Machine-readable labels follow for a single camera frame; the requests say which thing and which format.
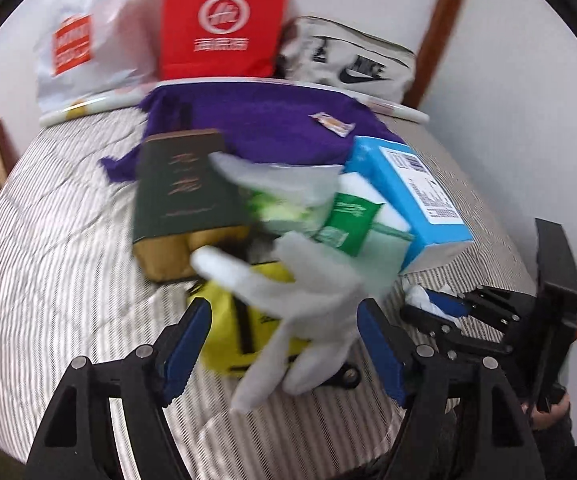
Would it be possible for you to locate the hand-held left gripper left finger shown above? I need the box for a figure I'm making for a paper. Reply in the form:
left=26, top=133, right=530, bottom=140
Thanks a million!
left=26, top=297, right=214, bottom=480

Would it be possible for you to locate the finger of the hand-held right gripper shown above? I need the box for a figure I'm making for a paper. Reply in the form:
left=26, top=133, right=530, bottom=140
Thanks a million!
left=427, top=284, right=537, bottom=333
left=400, top=305, right=515, bottom=357

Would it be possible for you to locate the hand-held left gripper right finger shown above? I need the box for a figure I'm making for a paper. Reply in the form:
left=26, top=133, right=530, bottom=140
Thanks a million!
left=356, top=297, right=547, bottom=480

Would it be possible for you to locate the small white cloth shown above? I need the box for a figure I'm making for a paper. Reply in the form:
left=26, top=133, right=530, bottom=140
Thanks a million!
left=403, top=282, right=457, bottom=321

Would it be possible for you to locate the yellow bag with black straps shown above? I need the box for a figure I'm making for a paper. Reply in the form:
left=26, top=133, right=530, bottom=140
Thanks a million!
left=186, top=260, right=360, bottom=391

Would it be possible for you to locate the white glove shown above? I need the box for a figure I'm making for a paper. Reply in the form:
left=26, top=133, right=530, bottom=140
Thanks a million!
left=188, top=232, right=364, bottom=413

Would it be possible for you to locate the clear pouch with green packet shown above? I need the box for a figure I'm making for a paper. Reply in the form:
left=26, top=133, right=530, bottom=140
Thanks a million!
left=208, top=152, right=344, bottom=241

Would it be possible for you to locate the person's right forearm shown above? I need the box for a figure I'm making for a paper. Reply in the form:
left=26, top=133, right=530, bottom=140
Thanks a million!
left=531, top=405, right=577, bottom=480

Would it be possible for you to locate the person's right hand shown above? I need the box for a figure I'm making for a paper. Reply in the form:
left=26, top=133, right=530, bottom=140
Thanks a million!
left=529, top=394, right=573, bottom=431

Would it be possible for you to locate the blue cardboard box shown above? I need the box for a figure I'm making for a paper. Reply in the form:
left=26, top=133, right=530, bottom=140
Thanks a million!
left=343, top=135, right=473, bottom=276

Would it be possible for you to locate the mint green cloth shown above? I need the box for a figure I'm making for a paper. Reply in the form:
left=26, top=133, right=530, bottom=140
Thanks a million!
left=341, top=170, right=415, bottom=301

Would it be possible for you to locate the dark green book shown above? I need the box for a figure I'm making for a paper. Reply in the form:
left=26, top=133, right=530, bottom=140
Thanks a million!
left=132, top=129, right=254, bottom=246

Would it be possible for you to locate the small snack packet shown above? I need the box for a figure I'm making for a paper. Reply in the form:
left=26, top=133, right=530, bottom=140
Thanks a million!
left=310, top=111, right=357, bottom=137

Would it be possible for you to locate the purple towel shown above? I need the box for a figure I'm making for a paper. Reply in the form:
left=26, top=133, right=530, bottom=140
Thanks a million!
left=99, top=84, right=407, bottom=186

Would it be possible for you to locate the grey waist bag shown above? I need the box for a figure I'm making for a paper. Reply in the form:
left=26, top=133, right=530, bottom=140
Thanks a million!
left=276, top=16, right=417, bottom=106

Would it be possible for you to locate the red paper bag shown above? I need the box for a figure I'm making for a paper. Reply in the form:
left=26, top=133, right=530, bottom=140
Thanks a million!
left=157, top=0, right=294, bottom=82

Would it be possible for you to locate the white plastic bag orange label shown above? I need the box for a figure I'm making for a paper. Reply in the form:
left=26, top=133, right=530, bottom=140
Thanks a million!
left=33, top=0, right=169, bottom=116

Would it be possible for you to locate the wooden door frame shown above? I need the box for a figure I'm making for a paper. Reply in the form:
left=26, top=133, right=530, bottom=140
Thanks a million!
left=403, top=0, right=472, bottom=111

